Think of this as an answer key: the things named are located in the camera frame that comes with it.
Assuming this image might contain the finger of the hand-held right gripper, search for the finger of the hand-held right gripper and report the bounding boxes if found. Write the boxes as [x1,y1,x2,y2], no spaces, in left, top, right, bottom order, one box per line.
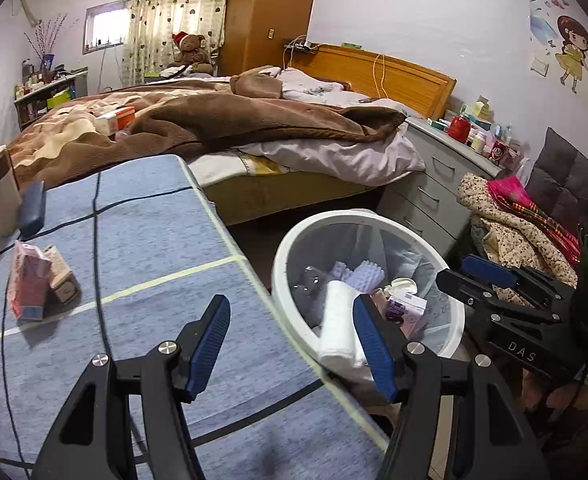
[461,254,575,311]
[435,269,565,331]

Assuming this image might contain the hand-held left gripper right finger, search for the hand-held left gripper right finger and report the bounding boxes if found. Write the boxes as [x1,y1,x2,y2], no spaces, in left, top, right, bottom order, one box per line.
[352,294,550,480]

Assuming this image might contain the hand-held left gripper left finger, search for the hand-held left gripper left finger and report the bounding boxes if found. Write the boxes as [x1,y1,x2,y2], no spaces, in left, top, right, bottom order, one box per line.
[31,294,232,480]

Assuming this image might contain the white paper roll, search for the white paper roll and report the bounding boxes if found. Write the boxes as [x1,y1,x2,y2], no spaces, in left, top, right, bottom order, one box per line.
[318,280,377,376]

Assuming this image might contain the lavender foam net sleeve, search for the lavender foam net sleeve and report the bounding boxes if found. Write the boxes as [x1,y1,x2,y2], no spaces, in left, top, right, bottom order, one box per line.
[330,258,385,295]

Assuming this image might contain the white round trash bin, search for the white round trash bin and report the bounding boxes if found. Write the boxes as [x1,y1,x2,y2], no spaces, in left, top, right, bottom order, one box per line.
[271,208,467,391]

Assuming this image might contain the person's right hand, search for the person's right hand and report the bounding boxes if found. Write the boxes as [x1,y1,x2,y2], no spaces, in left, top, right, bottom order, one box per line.
[521,367,588,412]

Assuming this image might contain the floral padded jacket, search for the floral padded jacket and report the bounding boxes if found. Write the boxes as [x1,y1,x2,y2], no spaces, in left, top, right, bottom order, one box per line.
[456,172,580,288]

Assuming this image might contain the white round plastic lid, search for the white round plastic lid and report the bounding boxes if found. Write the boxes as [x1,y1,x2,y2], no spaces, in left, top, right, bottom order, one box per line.
[388,277,419,297]

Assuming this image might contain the clear plastic bin liner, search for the clear plastic bin liner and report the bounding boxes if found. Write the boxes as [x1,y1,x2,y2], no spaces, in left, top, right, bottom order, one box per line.
[286,220,455,356]

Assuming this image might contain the pink plaid cloth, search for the pink plaid cloth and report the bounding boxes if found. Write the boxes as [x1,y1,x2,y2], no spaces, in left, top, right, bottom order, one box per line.
[486,176,582,266]

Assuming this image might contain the grey drawer cabinet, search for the grey drawer cabinet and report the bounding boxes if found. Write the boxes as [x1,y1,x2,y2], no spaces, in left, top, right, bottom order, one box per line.
[376,117,520,256]

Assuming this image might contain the blue striped tablecloth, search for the blue striped tablecloth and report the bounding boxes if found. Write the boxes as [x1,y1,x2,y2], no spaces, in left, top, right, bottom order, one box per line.
[0,154,389,480]

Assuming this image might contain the grey padded chair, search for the grey padded chair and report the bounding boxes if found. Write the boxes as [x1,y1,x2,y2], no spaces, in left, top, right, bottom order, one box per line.
[526,127,588,271]

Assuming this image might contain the red jar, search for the red jar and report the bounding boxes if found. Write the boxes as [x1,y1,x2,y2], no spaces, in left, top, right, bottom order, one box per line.
[447,115,471,143]

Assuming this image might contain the group of small toiletries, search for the group of small toiletries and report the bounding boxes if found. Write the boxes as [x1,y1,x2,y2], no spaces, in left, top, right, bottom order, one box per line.
[426,95,525,171]

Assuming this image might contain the beige cardboard box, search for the beige cardboard box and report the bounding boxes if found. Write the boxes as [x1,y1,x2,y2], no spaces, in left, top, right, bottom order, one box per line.
[42,244,82,306]

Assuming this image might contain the white yellow bed sheet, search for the white yellow bed sheet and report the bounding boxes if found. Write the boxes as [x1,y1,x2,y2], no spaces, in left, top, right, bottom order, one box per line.
[189,152,295,181]

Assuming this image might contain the pink printed carton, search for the pink printed carton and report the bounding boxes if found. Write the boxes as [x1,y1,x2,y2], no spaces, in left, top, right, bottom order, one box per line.
[8,239,53,322]

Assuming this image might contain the wooden bed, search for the wooden bed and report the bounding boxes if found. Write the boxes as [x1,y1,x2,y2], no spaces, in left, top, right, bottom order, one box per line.
[14,42,457,226]

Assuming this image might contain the dark blue case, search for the dark blue case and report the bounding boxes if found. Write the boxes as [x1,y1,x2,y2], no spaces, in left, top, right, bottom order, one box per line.
[18,180,47,241]

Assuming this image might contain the brown fleece blanket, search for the brown fleece blanket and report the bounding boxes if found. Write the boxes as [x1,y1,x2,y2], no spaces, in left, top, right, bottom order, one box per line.
[11,65,407,191]

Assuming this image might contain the white orange box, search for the white orange box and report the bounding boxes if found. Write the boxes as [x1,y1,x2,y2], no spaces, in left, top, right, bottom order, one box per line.
[95,107,137,136]

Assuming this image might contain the green box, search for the green box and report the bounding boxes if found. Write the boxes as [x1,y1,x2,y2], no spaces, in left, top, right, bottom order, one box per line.
[47,89,77,110]

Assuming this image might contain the brown teddy bear red hat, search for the brown teddy bear red hat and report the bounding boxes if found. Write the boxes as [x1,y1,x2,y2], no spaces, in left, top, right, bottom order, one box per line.
[166,31,215,76]

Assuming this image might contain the white power strip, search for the white power strip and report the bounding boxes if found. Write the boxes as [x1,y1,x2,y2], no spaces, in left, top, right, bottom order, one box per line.
[283,37,319,53]

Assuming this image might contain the cluttered white shelf unit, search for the cluttered white shelf unit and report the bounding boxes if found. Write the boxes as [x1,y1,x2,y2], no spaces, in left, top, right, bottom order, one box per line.
[14,67,89,131]

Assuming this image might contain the cream patterned curtain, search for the cream patterned curtain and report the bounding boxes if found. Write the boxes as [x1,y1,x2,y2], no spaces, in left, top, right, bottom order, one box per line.
[124,0,232,86]

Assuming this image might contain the small window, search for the small window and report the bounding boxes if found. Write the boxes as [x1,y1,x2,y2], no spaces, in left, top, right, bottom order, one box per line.
[84,0,130,56]

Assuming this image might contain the wooden wardrobe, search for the wooden wardrobe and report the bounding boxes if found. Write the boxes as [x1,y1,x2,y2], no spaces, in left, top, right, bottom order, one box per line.
[219,0,322,77]

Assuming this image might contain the purple dried branches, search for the purple dried branches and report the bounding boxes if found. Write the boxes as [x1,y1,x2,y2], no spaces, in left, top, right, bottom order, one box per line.
[24,14,69,56]

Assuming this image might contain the thin black cable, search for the thin black cable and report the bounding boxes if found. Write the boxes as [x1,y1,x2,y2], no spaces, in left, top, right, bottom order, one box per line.
[0,240,34,476]

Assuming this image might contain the cream charging cable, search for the cream charging cable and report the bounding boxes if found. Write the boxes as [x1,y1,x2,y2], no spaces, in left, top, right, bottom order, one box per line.
[371,52,389,98]

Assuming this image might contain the cartoon children wall sticker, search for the cartoon children wall sticker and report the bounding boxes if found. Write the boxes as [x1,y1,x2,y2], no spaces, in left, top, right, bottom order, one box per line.
[529,10,588,121]

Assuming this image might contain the white wall pipe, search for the white wall pipe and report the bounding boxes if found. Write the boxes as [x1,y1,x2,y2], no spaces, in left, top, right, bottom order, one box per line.
[16,0,42,26]

